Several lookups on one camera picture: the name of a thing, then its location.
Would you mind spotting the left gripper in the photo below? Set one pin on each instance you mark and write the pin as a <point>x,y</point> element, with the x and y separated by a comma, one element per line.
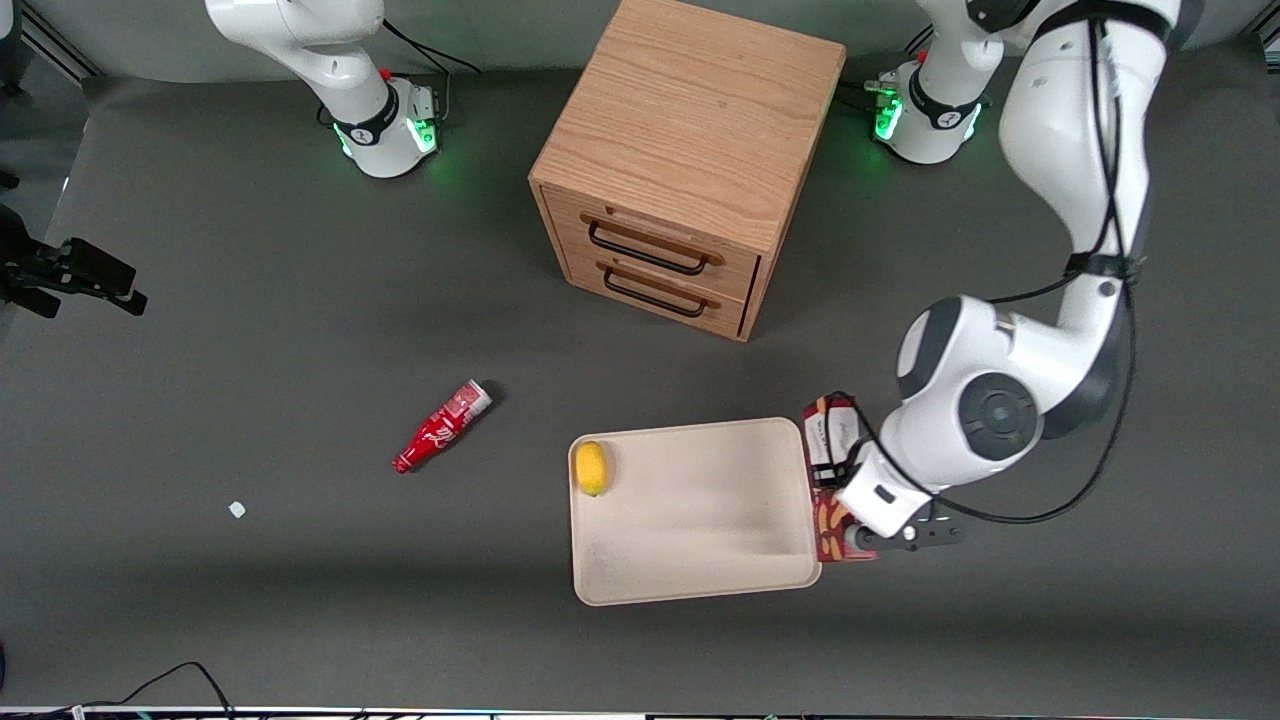
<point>828,474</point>

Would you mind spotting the wooden cabinet drawer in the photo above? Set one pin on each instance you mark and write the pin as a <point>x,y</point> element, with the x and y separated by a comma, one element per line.
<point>725,318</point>
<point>735,275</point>

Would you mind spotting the red tartan cookie box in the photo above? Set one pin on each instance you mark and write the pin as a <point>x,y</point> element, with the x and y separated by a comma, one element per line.
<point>830,530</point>

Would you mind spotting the red cola bottle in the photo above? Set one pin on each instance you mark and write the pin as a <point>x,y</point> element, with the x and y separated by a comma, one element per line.
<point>440,428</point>

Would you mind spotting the aluminium frame rail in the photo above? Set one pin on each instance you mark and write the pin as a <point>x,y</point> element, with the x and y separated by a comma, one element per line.
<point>55,40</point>

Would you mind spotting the yellow lemon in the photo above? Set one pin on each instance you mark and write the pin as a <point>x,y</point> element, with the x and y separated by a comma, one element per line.
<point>591,467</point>

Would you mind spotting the wooden two-drawer cabinet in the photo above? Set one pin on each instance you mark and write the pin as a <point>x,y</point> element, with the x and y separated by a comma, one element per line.
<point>690,110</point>

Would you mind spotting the beige plastic tray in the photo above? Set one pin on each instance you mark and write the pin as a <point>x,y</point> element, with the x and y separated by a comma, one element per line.
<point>700,520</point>

